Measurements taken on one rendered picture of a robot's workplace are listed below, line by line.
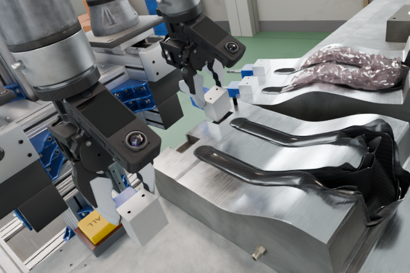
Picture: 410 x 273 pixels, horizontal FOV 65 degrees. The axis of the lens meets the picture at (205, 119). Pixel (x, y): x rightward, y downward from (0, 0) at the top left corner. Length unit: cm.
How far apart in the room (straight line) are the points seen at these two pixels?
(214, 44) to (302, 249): 34
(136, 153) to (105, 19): 73
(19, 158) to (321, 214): 61
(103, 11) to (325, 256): 85
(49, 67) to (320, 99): 56
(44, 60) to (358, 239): 43
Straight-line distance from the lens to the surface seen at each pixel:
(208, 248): 58
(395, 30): 119
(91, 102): 37
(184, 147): 69
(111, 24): 103
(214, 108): 67
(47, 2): 35
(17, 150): 78
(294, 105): 77
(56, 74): 36
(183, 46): 60
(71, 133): 40
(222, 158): 61
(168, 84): 102
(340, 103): 75
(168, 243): 61
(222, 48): 56
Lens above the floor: 126
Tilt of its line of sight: 31 degrees down
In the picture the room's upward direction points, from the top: 15 degrees counter-clockwise
